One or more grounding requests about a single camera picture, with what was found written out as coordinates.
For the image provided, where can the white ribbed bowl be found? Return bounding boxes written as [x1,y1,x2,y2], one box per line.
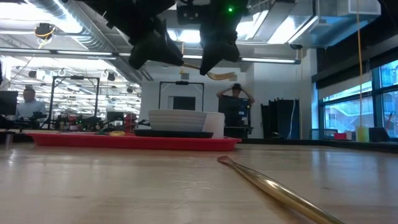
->
[147,108,208,133]

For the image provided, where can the black tall stand frame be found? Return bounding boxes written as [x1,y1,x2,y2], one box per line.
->
[49,75,101,129]

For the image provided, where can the black folding panels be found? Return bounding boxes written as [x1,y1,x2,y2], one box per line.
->
[260,97,301,140]

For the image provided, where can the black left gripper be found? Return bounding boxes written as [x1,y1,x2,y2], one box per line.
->
[118,0,185,70]

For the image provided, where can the rectangular metal air duct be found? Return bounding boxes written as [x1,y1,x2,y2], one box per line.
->
[248,0,382,49]

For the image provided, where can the yellow-green container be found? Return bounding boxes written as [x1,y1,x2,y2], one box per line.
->
[356,125,370,143]

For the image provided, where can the long ceiling light strip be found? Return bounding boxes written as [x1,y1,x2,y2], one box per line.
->
[0,47,302,65]

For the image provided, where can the yellow hanging cord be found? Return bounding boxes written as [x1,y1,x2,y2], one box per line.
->
[356,0,364,128]

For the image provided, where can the black box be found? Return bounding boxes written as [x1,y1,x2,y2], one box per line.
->
[369,126,391,142]

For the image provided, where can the red plastic tray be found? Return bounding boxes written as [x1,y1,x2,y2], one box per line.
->
[26,131,243,152]

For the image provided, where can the black aluminium table frame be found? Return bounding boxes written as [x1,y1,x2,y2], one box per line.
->
[0,129,398,154]

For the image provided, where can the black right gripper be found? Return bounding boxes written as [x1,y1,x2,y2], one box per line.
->
[200,0,249,76]

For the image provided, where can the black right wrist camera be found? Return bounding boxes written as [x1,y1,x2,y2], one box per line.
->
[177,4,215,26]

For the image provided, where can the black monitor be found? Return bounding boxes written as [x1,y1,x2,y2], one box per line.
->
[0,90,19,116]

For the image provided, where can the white mug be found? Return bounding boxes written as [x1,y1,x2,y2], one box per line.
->
[201,111,226,139]

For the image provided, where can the round metal air duct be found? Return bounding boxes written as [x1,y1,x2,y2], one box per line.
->
[29,0,144,85]

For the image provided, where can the yellow cable reel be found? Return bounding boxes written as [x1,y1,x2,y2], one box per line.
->
[33,22,57,40]

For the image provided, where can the black square stand frame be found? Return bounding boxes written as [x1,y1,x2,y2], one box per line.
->
[158,81,205,111]

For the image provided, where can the large glass window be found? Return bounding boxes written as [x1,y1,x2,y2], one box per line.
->
[318,60,398,139]

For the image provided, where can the dark blue plate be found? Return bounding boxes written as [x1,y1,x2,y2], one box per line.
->
[133,128,215,139]

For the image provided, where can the gold fork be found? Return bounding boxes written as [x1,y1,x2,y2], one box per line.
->
[182,62,239,82]

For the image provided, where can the seated person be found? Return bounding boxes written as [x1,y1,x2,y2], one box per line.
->
[16,86,48,129]

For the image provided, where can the standing person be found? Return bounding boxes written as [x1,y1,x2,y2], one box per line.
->
[216,82,256,138]

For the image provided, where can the black screen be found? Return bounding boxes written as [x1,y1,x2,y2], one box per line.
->
[172,96,197,111]

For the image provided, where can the red object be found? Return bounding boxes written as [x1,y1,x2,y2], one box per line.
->
[123,113,138,133]

